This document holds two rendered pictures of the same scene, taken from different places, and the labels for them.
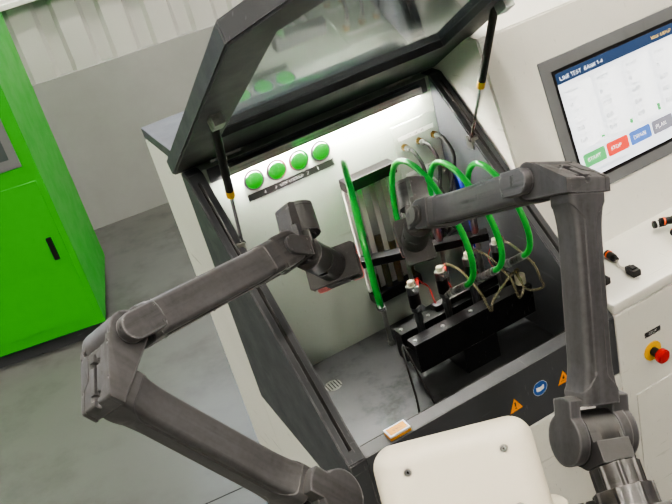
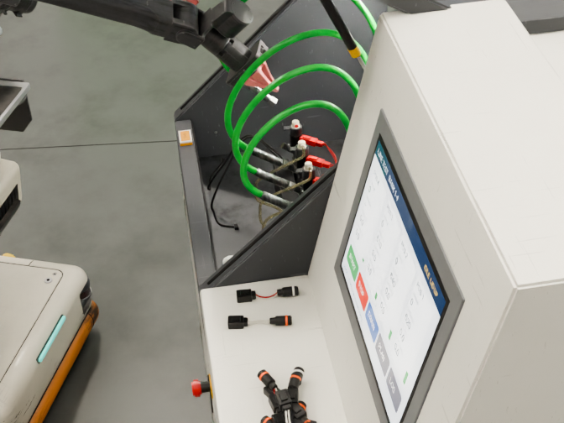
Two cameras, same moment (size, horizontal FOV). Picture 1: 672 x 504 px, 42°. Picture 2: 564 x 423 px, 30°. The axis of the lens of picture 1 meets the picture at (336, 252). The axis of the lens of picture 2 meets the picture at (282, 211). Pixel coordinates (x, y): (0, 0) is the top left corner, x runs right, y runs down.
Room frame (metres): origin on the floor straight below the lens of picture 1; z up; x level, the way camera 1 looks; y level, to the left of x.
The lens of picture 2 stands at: (2.11, -2.04, 2.41)
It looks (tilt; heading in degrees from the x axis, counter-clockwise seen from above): 39 degrees down; 103
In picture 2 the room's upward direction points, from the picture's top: 3 degrees counter-clockwise
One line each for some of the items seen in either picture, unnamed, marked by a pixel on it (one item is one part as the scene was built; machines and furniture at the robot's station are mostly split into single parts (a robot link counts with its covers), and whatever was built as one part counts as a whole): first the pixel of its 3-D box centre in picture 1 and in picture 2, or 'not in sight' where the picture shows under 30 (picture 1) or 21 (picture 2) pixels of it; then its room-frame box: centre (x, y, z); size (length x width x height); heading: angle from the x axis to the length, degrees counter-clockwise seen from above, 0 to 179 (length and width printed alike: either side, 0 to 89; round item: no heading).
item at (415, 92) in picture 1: (324, 129); not in sight; (1.96, -0.05, 1.43); 0.54 x 0.03 x 0.02; 110
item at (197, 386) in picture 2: (658, 353); (201, 387); (1.60, -0.66, 0.80); 0.05 x 0.04 x 0.05; 110
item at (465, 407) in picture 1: (489, 411); (198, 221); (1.49, -0.23, 0.87); 0.62 x 0.04 x 0.16; 110
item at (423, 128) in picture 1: (427, 175); not in sight; (2.04, -0.28, 1.20); 0.13 x 0.03 x 0.31; 110
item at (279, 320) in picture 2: (621, 262); (259, 321); (1.73, -0.65, 0.99); 0.12 x 0.02 x 0.02; 11
